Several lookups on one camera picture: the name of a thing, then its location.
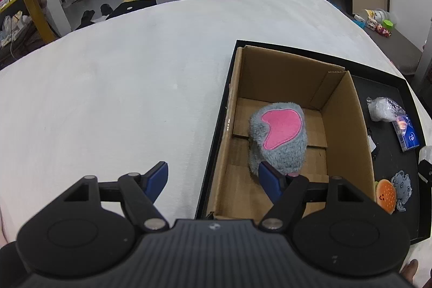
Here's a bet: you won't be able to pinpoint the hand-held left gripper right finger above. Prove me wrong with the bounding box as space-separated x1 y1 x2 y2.
258 161 376 235

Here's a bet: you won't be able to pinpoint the grey plush with pink patch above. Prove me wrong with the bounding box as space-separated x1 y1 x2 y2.
249 101 308 178

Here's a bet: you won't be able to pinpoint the red toy figures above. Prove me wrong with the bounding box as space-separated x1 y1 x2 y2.
368 21 392 38

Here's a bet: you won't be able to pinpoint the grey denim octopus plush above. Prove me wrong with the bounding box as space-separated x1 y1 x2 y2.
391 171 413 212

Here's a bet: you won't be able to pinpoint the white plastic bottle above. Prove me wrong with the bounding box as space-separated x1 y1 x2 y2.
364 9 391 23

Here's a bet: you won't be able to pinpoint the blue tissue packet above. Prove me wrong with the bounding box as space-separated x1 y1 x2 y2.
392 114 421 153

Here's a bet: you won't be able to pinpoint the yellow table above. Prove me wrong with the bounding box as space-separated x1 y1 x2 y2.
0 0 71 42

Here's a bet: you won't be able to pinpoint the brown cardboard box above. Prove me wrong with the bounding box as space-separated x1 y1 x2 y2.
207 45 377 221

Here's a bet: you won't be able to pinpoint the person's bare foot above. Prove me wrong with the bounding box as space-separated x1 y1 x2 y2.
401 259 420 287

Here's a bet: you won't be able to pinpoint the grey bench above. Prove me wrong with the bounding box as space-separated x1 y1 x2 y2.
354 14 424 76

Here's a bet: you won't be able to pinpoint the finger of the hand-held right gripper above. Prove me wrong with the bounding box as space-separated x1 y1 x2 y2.
418 156 432 185

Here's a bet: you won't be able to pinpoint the burger plush toy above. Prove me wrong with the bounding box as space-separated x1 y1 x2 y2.
374 178 396 215

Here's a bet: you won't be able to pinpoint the pile of household clutter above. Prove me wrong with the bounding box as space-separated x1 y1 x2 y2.
0 9 38 50

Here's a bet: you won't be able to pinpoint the black tray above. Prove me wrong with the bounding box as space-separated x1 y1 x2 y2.
195 39 421 245

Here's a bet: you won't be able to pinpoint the white plastic-wrapped ball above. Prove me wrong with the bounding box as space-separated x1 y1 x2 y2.
367 97 406 123

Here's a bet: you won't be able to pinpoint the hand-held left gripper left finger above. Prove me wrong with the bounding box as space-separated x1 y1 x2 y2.
62 161 170 235

